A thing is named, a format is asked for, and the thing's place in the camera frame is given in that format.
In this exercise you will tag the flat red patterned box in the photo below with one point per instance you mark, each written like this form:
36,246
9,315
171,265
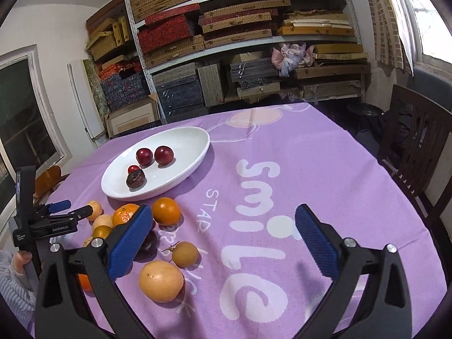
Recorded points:
171,13

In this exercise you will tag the white framed door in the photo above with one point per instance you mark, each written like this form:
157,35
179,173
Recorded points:
21,120

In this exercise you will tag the small tan speckled pear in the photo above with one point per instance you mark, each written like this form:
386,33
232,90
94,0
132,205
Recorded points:
185,254

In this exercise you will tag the green patterned panel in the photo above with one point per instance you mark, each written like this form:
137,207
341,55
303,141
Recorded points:
93,84

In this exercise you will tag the purple printed tablecloth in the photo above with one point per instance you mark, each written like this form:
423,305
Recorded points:
265,141

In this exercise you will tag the stack of dark grey boxes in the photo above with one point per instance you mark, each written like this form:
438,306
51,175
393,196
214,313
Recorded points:
254,72

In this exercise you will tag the white oval plate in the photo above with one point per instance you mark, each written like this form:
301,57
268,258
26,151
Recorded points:
176,148

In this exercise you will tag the brown wooden chair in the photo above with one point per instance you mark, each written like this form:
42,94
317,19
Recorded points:
49,180

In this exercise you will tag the yellow-orange tomato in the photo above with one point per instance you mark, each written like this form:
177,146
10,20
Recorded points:
101,232

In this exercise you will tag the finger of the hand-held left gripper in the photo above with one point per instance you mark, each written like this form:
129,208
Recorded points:
83,212
61,204

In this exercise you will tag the pink crumpled cloth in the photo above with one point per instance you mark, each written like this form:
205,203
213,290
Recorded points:
291,58

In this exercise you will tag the dark red plum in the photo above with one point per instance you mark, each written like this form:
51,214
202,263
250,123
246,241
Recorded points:
144,156
164,154

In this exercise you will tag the round orange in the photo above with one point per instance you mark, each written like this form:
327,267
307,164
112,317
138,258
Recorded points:
166,211

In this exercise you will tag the person's left hand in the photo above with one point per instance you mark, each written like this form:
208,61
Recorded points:
22,260

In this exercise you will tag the dark wooden chair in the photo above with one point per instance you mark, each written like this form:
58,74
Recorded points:
416,130

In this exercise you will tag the brick patterned curtain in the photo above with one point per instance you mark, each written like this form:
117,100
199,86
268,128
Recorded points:
385,24

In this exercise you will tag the stack of blue orange boxes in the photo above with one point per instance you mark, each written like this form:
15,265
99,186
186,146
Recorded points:
122,88

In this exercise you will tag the small red cherry tomato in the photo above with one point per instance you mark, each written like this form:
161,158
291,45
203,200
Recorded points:
133,168

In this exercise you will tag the mandarin with green stem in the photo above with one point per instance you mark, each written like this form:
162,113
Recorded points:
124,214

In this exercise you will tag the small pale yellow peach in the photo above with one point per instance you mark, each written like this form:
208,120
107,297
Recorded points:
88,242

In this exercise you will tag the stack of grey blue boxes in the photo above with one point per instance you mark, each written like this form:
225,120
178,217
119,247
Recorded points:
178,91

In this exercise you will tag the stack of yellow woven boxes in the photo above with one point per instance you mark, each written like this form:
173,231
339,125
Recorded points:
106,40

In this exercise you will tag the white board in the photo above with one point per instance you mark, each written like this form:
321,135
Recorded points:
79,102

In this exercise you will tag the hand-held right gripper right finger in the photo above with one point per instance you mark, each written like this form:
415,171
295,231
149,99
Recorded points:
316,243

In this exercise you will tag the black round stool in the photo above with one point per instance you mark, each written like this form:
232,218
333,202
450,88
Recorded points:
365,110

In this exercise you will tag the window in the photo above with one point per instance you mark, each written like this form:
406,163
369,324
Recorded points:
423,14

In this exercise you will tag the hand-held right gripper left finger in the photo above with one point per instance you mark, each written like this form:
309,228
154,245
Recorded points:
129,243

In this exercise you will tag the large red patterned box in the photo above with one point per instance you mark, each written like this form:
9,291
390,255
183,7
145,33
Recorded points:
164,35

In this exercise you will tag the person's left forearm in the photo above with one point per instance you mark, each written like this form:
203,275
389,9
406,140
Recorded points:
14,303

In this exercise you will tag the small yellow orange tangerine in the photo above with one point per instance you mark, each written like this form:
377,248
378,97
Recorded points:
84,283

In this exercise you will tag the large yellow asian pear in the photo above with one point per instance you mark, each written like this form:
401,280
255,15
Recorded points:
161,280

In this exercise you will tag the upright woven boxes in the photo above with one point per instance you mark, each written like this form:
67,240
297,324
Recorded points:
212,84

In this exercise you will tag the dark purple mangosteen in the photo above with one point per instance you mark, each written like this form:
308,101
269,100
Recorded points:
148,248
136,179

